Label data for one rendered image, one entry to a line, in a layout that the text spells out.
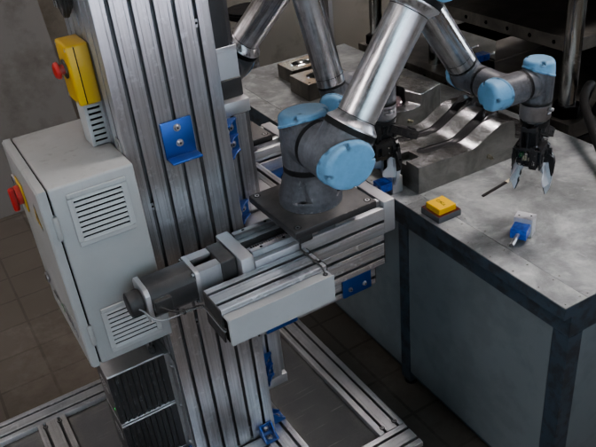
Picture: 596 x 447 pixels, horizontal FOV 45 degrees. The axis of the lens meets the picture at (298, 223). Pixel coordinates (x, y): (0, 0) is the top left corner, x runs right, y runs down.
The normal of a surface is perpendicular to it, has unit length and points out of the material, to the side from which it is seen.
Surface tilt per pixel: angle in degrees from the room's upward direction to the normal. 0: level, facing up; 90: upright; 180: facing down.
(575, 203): 0
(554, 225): 0
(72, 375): 0
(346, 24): 90
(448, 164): 90
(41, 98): 72
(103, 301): 90
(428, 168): 90
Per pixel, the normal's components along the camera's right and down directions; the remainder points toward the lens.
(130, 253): 0.51, 0.40
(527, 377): -0.86, 0.33
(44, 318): -0.09, -0.85
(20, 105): 0.47, 0.13
